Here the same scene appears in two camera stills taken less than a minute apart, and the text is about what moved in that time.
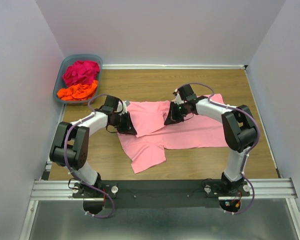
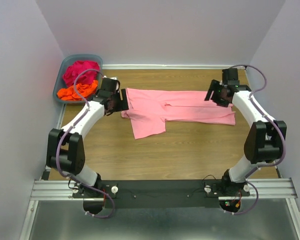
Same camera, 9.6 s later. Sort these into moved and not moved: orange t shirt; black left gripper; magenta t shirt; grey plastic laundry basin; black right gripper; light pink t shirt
Moved: black left gripper; black right gripper; light pink t shirt
Not moved: orange t shirt; grey plastic laundry basin; magenta t shirt
